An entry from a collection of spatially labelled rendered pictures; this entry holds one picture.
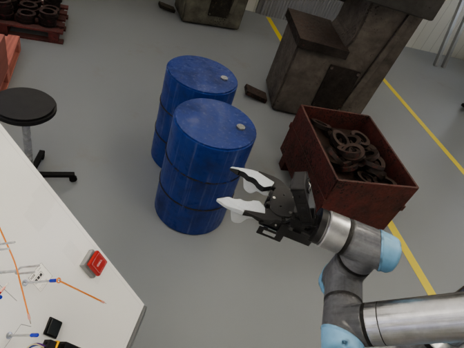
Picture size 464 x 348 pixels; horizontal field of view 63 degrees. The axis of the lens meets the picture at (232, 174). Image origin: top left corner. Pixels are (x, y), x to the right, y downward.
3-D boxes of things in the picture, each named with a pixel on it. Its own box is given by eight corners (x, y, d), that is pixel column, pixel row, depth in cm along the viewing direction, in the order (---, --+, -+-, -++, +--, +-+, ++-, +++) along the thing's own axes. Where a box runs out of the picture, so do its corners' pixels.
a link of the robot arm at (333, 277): (313, 308, 80) (336, 280, 72) (317, 266, 88) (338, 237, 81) (348, 322, 79) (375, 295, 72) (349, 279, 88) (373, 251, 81)
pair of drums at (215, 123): (228, 148, 346) (257, 70, 295) (222, 243, 265) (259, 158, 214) (156, 130, 336) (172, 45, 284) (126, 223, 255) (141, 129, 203)
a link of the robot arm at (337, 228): (349, 241, 70) (352, 208, 75) (325, 231, 70) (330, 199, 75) (331, 259, 75) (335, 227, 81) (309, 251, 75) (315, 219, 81)
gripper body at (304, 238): (252, 232, 77) (308, 255, 76) (265, 208, 70) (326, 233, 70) (261, 204, 82) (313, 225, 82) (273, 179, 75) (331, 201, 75)
